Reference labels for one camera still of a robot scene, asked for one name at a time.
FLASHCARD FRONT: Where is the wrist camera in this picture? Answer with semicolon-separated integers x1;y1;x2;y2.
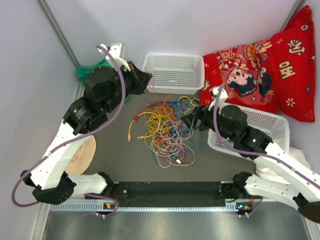
209;86;228;109
97;42;126;64

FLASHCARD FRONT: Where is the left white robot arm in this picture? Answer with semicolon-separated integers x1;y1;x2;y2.
21;61;152;205

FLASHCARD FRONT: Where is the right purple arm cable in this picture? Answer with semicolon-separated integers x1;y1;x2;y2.
212;83;320;188

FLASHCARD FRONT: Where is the white basket at right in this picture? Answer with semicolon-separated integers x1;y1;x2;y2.
207;106;290;159

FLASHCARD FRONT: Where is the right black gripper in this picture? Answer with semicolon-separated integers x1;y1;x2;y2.
180;100;235;143

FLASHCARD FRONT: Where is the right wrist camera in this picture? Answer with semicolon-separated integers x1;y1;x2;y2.
209;86;228;109

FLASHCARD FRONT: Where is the grey slotted cable duct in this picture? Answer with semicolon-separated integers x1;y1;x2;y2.
50;201;252;213

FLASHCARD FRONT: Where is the red patterned cloth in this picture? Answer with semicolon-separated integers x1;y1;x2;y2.
200;6;316;123

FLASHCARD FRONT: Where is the yellow cable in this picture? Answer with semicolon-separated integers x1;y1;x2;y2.
127;96;201;151

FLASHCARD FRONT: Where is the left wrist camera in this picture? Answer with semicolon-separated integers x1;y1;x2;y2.
97;42;126;64

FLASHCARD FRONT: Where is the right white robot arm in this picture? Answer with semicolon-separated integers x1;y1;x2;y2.
181;85;320;223

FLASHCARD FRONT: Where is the white cable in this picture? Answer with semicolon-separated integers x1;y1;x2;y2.
149;119;197;169

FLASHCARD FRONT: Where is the blue cable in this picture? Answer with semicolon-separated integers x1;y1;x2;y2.
164;96;208;155

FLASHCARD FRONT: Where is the beige cloth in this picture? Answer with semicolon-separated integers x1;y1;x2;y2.
65;135;97;175

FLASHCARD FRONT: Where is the white cloth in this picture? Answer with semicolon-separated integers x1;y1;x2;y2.
256;147;311;184

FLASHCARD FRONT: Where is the green cloth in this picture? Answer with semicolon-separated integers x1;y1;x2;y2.
76;59;129;103

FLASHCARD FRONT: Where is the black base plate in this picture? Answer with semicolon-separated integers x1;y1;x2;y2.
115;181;238;207

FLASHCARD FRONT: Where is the white basket at back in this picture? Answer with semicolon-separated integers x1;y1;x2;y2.
143;53;205;95

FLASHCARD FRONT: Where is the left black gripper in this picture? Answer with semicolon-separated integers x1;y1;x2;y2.
103;61;153;114

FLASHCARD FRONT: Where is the white basket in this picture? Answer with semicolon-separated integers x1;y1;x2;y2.
207;106;290;159
143;53;205;95

